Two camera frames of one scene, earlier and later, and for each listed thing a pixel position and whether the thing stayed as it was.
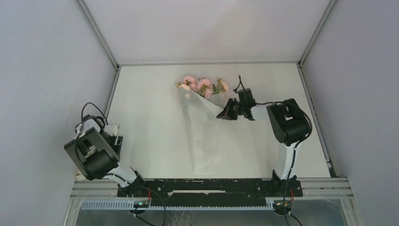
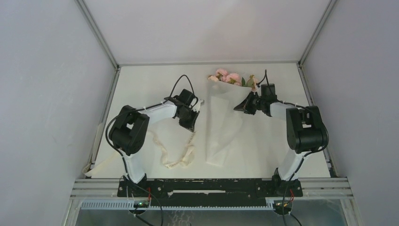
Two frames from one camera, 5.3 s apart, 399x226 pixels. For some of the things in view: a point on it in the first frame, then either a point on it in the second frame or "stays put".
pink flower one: (205, 86) to (234, 78)
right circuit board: (283, 205) stays put
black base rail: (209, 192) stays put
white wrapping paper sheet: (203, 125) to (223, 123)
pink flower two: (190, 81) to (221, 74)
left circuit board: (141, 204) stays put
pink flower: (221, 86) to (251, 82)
